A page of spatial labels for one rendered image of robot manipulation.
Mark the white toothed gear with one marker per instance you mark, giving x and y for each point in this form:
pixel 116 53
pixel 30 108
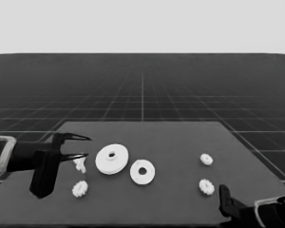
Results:
pixel 202 187
pixel 76 162
pixel 203 160
pixel 76 190

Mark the large thick white disc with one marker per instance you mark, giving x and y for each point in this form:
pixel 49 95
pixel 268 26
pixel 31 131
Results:
pixel 104 163

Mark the small white T-shaped piece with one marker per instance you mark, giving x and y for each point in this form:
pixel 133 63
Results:
pixel 83 169

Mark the white round carrier with pins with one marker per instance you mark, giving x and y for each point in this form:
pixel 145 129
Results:
pixel 150 175

